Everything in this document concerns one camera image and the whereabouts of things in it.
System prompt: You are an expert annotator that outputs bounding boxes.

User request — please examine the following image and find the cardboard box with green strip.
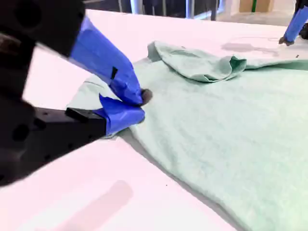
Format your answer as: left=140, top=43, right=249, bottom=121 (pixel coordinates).
left=239, top=0, right=275, bottom=13

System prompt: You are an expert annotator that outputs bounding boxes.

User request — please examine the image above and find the pale green T-shirt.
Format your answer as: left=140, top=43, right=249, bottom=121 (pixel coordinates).
left=67, top=40, right=308, bottom=231

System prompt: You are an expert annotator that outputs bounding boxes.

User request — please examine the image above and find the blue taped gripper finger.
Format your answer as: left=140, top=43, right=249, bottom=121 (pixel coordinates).
left=9, top=0, right=153, bottom=107
left=24, top=93, right=146, bottom=174
left=278, top=7, right=308, bottom=46

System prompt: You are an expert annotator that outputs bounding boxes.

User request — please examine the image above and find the grey metal railing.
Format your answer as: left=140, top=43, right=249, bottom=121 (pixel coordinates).
left=133, top=0, right=218, bottom=21

